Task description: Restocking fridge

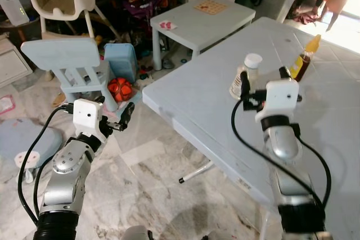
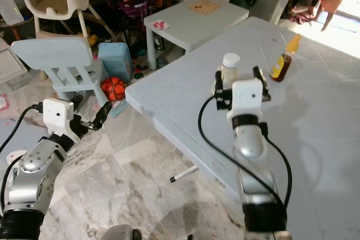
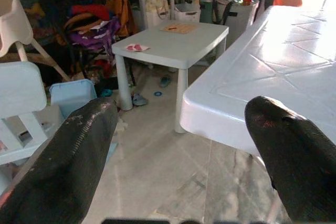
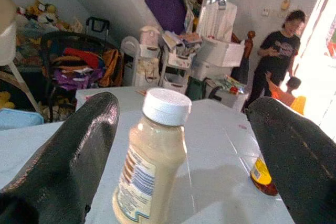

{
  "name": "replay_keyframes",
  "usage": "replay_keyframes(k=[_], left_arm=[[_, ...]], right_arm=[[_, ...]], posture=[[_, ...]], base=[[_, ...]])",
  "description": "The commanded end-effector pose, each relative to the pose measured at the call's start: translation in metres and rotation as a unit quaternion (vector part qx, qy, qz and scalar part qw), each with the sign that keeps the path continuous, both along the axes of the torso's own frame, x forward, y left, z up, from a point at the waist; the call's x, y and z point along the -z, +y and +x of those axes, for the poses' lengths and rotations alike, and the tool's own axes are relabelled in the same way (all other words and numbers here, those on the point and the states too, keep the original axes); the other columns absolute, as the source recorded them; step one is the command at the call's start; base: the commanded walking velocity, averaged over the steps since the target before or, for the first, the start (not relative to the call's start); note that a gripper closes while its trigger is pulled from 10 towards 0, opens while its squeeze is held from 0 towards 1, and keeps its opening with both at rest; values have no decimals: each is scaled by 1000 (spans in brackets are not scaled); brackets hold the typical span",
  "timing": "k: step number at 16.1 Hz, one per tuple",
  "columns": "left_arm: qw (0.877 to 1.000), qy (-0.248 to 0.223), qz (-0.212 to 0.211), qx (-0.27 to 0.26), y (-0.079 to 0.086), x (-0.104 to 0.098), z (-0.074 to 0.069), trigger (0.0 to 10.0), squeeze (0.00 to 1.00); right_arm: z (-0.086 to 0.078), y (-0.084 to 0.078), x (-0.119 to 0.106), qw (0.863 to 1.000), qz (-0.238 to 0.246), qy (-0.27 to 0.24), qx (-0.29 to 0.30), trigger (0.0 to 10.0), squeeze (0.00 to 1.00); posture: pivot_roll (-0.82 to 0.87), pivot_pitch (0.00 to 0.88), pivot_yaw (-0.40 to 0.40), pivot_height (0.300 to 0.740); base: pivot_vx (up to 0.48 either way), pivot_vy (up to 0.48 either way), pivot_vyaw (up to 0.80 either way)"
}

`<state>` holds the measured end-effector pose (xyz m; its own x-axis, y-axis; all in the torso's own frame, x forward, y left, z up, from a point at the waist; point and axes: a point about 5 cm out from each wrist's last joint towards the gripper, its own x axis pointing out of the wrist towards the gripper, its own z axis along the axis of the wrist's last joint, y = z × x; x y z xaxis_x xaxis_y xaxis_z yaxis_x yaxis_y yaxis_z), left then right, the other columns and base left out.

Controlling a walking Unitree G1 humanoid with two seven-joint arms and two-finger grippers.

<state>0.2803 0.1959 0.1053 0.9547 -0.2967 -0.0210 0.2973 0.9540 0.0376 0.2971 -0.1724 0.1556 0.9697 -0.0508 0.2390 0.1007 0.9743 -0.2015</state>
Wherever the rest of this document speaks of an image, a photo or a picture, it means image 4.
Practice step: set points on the brown wooden post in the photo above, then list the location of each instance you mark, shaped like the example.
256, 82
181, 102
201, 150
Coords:
246, 48

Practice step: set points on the brown bottle with yellow label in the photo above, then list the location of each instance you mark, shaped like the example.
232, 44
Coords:
262, 178

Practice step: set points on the purple board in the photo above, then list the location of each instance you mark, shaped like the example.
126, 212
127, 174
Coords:
166, 5

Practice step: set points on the yellow plush toy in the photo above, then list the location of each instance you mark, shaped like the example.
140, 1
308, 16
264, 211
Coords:
5, 100

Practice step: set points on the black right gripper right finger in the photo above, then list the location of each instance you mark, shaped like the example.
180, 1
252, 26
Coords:
296, 155

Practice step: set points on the black mesh basket of clothes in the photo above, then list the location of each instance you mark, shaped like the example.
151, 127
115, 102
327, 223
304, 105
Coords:
78, 69

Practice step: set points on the woman in black t-shirt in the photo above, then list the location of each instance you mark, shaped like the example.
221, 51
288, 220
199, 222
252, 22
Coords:
278, 53

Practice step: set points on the white rack with bag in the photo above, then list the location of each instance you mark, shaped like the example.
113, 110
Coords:
140, 58

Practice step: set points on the light blue cushion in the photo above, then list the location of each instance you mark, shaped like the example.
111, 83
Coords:
19, 117

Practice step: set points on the white storage box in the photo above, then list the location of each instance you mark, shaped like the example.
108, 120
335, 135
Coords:
219, 56

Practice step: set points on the tiger plush toy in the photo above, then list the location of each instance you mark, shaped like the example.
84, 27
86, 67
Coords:
43, 12

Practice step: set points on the white chair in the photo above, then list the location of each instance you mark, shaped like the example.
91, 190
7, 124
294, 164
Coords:
11, 51

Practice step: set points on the child in orange shirt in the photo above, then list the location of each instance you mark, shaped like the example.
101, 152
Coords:
284, 93

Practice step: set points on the white shirt on hanger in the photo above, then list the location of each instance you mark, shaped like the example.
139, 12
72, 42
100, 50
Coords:
218, 16

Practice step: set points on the white plastic drawer cart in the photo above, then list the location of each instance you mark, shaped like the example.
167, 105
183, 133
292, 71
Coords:
177, 61

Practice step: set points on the dark green bag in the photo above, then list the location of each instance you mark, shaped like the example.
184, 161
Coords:
197, 89

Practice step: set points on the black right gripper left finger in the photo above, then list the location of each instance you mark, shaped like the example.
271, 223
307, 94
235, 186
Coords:
60, 166

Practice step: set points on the mayonnaise bottle with white cap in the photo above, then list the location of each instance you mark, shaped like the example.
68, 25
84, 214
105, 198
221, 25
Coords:
149, 161

